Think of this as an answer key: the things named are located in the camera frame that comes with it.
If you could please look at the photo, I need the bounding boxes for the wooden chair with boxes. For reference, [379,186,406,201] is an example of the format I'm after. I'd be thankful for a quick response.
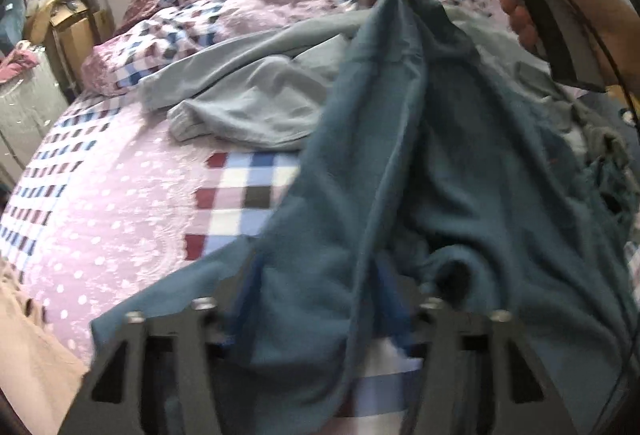
[24,0,115,102]

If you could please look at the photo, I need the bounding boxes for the beige cloth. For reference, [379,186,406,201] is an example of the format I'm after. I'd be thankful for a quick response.
[1,261,88,434]

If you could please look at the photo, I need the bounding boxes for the person's right hand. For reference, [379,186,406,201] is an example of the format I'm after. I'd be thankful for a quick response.
[564,0,639,94]

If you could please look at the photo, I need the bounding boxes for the dark teal fleece garment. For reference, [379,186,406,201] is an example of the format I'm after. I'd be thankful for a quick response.
[89,0,640,435]

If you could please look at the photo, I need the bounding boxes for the white radiator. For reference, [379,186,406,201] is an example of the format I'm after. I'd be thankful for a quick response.
[1,46,68,189]

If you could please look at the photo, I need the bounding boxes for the light grey-blue garment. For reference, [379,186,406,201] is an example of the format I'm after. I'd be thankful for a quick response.
[138,0,554,159]

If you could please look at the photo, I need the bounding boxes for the pink cloth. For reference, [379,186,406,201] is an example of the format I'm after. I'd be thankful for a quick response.
[0,40,39,84]

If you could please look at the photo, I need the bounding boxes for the black cable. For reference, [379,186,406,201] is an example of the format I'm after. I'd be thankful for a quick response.
[504,0,640,435]

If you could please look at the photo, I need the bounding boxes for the plaid purple bed sheet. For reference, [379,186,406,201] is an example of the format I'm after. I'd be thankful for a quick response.
[0,90,426,435]

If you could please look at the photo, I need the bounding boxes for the dark grey garment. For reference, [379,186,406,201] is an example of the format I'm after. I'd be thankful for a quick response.
[511,62,639,194]

